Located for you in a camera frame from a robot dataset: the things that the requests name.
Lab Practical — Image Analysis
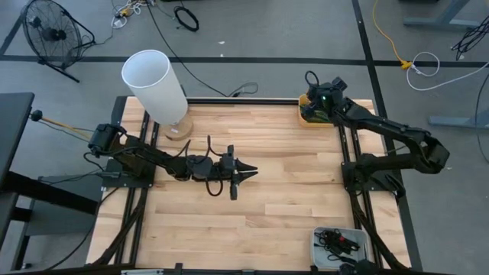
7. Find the black power cable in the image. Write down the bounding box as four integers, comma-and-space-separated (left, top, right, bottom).
144, 0, 260, 99

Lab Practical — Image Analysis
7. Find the black coiled floor cable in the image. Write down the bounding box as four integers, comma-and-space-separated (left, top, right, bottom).
173, 5, 200, 33

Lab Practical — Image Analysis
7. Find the grey desk foot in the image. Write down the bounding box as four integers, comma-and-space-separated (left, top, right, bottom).
427, 112, 489, 131

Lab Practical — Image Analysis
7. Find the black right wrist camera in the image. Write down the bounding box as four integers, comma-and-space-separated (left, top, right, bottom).
330, 76, 348, 93

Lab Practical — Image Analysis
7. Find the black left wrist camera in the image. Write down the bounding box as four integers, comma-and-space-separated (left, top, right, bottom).
220, 154, 235, 173

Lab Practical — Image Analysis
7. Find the grey desk leg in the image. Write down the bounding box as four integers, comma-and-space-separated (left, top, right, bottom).
399, 0, 489, 31

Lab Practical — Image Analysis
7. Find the yellow extension cord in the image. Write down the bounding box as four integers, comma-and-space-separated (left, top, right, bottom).
372, 0, 413, 70

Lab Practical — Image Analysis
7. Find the black rounded object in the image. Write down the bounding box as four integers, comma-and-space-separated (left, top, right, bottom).
338, 258, 379, 275

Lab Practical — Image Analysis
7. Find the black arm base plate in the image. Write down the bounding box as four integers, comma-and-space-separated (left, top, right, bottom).
101, 160, 156, 189
341, 152, 406, 193

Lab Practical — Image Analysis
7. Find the black desk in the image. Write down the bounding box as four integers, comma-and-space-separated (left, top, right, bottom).
0, 91, 100, 272

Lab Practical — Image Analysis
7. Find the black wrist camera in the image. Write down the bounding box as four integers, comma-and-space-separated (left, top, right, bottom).
220, 154, 235, 173
330, 76, 348, 93

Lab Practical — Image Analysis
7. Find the grey plastic bin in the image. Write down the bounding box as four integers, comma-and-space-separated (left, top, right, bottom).
311, 227, 371, 271

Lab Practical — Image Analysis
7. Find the black floor fan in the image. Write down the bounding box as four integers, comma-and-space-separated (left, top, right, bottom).
21, 0, 96, 84

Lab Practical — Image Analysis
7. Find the yellow plastic bin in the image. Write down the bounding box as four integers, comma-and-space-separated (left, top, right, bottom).
297, 94, 337, 129

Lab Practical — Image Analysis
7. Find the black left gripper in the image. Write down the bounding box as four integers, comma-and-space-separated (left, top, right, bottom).
213, 144, 259, 202

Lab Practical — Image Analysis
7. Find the black sleeved cable bundle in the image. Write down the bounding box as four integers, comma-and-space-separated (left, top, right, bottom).
91, 198, 150, 267
350, 194, 408, 270

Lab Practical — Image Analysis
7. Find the black cable tangle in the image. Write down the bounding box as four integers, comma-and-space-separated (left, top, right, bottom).
450, 17, 489, 61

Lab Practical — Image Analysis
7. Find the white floor cable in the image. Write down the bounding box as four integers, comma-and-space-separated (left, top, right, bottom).
406, 51, 489, 92

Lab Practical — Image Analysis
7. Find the black knob with yellow cable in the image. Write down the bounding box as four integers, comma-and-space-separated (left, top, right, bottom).
29, 109, 115, 148

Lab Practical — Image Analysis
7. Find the white lamp with wooden base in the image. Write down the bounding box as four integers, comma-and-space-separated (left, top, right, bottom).
121, 49, 195, 141

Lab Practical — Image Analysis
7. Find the white and yellow cable tangle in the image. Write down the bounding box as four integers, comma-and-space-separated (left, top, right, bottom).
110, 0, 154, 30

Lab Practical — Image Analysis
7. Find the black corner panel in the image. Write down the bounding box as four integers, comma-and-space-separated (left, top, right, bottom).
110, 95, 129, 133

